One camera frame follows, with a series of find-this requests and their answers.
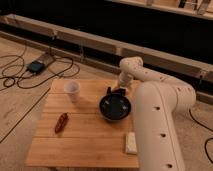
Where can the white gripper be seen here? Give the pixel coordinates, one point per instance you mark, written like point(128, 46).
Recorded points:
point(124, 82)

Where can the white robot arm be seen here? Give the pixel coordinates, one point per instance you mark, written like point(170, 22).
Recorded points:
point(154, 100)

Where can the blue power adapter box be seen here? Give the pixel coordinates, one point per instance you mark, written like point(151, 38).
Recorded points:
point(35, 67)

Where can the white sponge block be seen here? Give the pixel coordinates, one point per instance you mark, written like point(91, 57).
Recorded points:
point(130, 143)

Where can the black eraser block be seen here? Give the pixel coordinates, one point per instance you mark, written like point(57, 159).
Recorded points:
point(120, 91)

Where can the dark blue bowl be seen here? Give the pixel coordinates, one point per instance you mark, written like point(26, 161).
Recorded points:
point(114, 107)

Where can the red-brown chili pepper toy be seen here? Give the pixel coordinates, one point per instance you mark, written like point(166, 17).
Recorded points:
point(61, 122)

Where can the translucent plastic cup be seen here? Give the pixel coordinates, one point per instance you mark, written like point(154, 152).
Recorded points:
point(72, 88)

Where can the wooden table board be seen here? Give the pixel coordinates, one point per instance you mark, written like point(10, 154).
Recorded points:
point(87, 140)

